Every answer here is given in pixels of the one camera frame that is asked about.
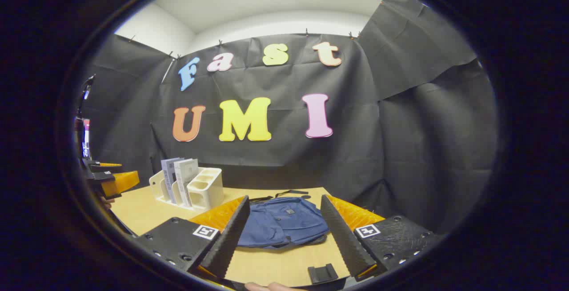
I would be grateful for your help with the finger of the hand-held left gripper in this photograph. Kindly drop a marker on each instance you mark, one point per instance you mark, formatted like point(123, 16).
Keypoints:
point(104, 165)
point(120, 182)

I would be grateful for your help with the blue schoolbag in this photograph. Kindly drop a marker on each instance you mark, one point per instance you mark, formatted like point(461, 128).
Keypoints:
point(284, 224)

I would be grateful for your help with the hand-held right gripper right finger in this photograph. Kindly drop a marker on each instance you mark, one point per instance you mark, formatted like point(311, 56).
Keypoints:
point(342, 237)

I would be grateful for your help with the thin white rod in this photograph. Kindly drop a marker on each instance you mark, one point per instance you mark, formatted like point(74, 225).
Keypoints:
point(168, 69)

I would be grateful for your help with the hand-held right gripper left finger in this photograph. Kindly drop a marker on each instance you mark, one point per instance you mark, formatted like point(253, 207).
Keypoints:
point(231, 237)

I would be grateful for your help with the lit computer screen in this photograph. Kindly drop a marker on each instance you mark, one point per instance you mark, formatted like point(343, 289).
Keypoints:
point(86, 137)

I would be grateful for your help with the grey cover book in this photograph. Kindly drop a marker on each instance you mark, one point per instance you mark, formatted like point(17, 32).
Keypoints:
point(168, 175)

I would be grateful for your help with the cream plastic bookshelf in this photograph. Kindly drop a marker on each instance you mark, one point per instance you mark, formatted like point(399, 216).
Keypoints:
point(209, 191)

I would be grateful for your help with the white cover book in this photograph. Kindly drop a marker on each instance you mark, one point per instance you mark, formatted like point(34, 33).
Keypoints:
point(186, 175)

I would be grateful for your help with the black backdrop cloth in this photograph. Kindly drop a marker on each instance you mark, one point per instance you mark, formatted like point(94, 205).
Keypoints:
point(355, 149)

